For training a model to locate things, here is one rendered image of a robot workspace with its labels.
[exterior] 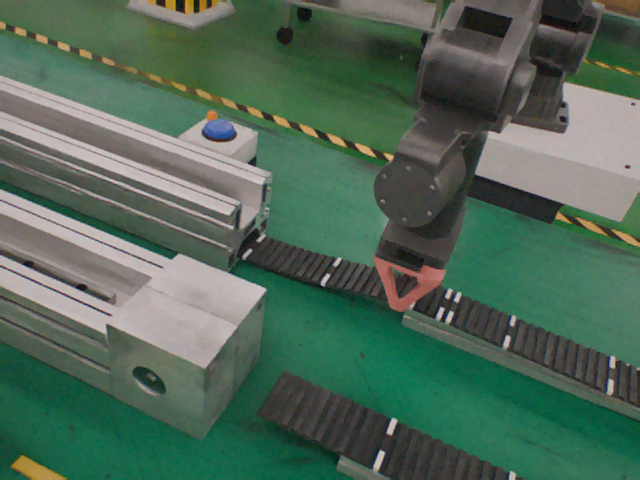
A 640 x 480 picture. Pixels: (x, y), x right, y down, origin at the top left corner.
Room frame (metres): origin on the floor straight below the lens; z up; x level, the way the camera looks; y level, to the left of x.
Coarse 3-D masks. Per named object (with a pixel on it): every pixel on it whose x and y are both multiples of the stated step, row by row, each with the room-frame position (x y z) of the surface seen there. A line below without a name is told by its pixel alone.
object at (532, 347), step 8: (528, 328) 0.44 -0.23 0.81; (536, 328) 0.45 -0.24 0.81; (544, 328) 0.45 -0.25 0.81; (528, 336) 0.43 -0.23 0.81; (536, 336) 0.44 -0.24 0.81; (544, 336) 0.44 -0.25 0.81; (528, 344) 0.42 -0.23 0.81; (536, 344) 0.42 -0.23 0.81; (520, 352) 0.41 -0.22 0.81; (528, 352) 0.41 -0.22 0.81; (536, 352) 0.41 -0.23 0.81; (536, 360) 0.40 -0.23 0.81
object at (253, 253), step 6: (264, 234) 0.55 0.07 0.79; (258, 240) 0.54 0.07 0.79; (264, 240) 0.54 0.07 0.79; (270, 240) 0.54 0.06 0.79; (252, 246) 0.52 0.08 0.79; (258, 246) 0.53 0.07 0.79; (264, 246) 0.53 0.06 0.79; (246, 252) 0.51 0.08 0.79; (252, 252) 0.52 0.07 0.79; (258, 252) 0.52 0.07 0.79; (246, 258) 0.50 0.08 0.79; (252, 258) 0.50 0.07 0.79; (258, 258) 0.51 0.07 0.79
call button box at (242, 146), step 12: (204, 120) 0.72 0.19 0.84; (192, 132) 0.68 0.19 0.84; (204, 132) 0.68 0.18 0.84; (240, 132) 0.70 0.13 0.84; (252, 132) 0.71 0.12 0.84; (204, 144) 0.65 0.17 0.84; (216, 144) 0.66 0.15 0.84; (228, 144) 0.66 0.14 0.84; (240, 144) 0.67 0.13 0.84; (252, 144) 0.70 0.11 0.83; (228, 156) 0.64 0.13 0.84; (240, 156) 0.66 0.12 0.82; (252, 156) 0.70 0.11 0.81
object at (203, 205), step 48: (0, 96) 0.66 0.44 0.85; (48, 96) 0.66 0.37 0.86; (0, 144) 0.57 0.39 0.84; (48, 144) 0.55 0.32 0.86; (96, 144) 0.62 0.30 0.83; (144, 144) 0.60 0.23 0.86; (192, 144) 0.60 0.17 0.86; (48, 192) 0.55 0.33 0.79; (96, 192) 0.53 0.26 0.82; (144, 192) 0.52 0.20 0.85; (192, 192) 0.51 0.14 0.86; (240, 192) 0.56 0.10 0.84; (192, 240) 0.49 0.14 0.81; (240, 240) 0.51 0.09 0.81
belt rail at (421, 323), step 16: (416, 320) 0.45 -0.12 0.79; (432, 320) 0.44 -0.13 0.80; (432, 336) 0.44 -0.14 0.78; (448, 336) 0.43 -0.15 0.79; (464, 336) 0.43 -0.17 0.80; (480, 352) 0.42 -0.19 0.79; (496, 352) 0.42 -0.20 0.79; (512, 368) 0.41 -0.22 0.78; (528, 368) 0.41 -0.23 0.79; (544, 368) 0.41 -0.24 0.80; (560, 384) 0.40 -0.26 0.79; (576, 384) 0.40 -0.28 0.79; (592, 400) 0.39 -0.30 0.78; (608, 400) 0.39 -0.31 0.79
